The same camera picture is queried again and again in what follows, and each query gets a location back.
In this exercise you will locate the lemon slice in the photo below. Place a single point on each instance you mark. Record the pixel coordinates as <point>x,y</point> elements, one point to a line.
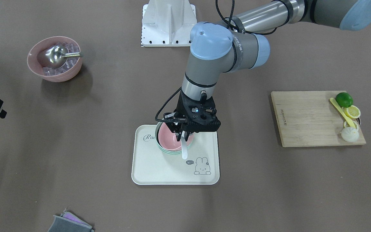
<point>352,112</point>

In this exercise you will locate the stacked green bowls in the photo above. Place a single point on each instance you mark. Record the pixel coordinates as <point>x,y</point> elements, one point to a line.
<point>189,141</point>

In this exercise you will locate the metal ice scoop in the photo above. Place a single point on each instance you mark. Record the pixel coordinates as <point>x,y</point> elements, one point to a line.
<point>58,55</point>

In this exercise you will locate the bamboo cutting board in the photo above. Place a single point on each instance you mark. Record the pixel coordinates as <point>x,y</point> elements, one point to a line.
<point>308,119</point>

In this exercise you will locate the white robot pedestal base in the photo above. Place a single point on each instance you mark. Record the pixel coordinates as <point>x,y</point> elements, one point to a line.
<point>167,23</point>

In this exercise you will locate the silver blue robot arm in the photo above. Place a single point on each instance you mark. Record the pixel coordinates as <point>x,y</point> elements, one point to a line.
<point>239,42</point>

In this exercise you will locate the pink bowl with ice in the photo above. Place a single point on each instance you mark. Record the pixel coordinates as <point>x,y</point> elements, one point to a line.
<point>36,62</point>

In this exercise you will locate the small pink bowl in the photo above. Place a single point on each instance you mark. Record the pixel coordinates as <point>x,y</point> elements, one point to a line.
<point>168,140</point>

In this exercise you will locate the white ceramic spoon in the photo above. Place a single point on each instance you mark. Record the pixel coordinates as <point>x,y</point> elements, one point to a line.
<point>184,147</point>

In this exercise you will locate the grey folded cloth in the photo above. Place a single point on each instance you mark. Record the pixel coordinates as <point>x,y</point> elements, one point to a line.
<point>69,222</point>

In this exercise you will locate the white garlic bulb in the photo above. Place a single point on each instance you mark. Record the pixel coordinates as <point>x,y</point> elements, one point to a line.
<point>350,134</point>

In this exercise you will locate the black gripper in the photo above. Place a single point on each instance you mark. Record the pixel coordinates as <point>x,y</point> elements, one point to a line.
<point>176,127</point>

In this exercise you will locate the green lime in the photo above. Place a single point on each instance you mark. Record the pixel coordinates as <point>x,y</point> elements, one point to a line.
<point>344,99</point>

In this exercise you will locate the cream rabbit tray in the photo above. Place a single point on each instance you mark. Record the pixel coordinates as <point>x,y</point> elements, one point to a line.
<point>152,165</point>

